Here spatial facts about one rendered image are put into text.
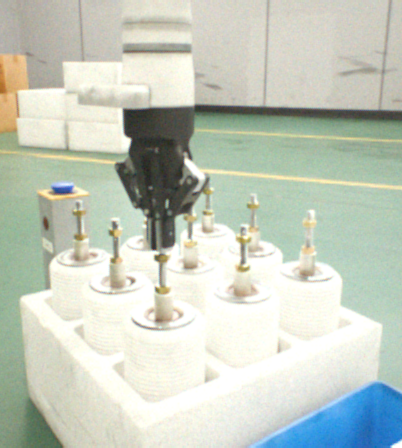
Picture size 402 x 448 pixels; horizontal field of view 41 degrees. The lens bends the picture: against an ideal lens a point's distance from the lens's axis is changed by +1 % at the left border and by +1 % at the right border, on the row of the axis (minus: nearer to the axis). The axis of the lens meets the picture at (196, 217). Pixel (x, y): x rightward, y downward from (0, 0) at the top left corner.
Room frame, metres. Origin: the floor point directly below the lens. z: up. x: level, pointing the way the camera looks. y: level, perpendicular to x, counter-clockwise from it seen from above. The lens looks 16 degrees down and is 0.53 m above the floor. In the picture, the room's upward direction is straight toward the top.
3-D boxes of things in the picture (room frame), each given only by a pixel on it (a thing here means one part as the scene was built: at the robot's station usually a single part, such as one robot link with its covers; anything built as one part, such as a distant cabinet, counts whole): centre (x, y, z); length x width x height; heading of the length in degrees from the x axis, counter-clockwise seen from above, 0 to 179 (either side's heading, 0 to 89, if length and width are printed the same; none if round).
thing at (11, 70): (4.63, 1.60, 0.45); 0.30 x 0.24 x 0.30; 62
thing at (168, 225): (0.56, 0.03, 0.36); 0.03 x 0.01 x 0.05; 47
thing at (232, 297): (0.64, -0.06, 0.25); 0.08 x 0.08 x 0.01
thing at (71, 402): (0.74, 0.01, 0.09); 0.39 x 0.39 x 0.18; 35
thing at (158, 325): (0.57, 0.04, 0.25); 0.08 x 0.08 x 0.01
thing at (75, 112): (3.57, 0.57, 0.27); 0.39 x 0.39 x 0.18; 65
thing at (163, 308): (0.57, 0.04, 0.26); 0.02 x 0.02 x 0.03
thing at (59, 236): (0.93, 0.24, 0.16); 0.07 x 0.07 x 0.31; 35
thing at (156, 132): (0.57, 0.04, 0.45); 0.08 x 0.08 x 0.09
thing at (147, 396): (0.57, 0.04, 0.16); 0.10 x 0.10 x 0.18
